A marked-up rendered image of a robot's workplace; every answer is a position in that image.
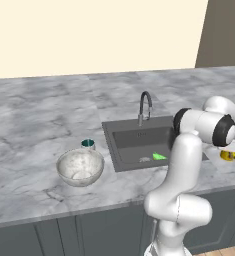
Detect dark grey sink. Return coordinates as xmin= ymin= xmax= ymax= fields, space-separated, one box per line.
xmin=101 ymin=115 xmax=210 ymax=173

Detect white marbled bowl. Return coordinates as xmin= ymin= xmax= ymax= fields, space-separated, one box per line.
xmin=56 ymin=148 xmax=106 ymax=188

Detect yellow mug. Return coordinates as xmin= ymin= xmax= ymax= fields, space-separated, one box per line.
xmin=219 ymin=150 xmax=235 ymax=163

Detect dark grey cupboard door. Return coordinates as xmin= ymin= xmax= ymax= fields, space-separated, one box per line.
xmin=34 ymin=215 xmax=81 ymax=256
xmin=0 ymin=222 xmax=40 ymax=256
xmin=183 ymin=187 xmax=235 ymax=255
xmin=76 ymin=205 xmax=154 ymax=256

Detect green sponge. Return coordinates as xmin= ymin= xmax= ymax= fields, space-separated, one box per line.
xmin=152 ymin=151 xmax=169 ymax=161

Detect black and steel tap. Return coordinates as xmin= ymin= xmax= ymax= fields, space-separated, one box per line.
xmin=137 ymin=90 xmax=154 ymax=128

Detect teal mug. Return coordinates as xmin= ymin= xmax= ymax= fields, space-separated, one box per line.
xmin=80 ymin=138 xmax=97 ymax=151

